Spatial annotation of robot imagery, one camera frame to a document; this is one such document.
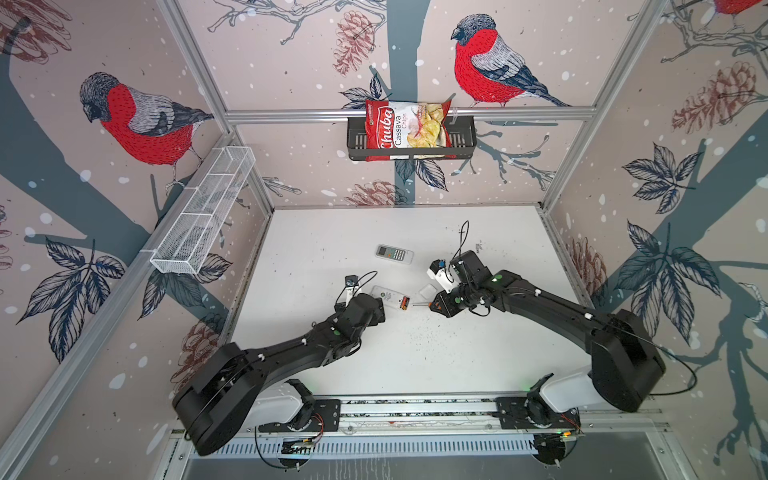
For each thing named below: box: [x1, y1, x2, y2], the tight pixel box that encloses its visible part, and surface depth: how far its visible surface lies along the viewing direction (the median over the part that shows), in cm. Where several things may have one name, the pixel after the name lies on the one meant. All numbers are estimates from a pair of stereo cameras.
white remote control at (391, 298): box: [370, 285, 411, 311], surface depth 95 cm
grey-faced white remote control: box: [375, 244, 414, 265], surface depth 108 cm
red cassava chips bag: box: [365, 99, 457, 162], surface depth 89 cm
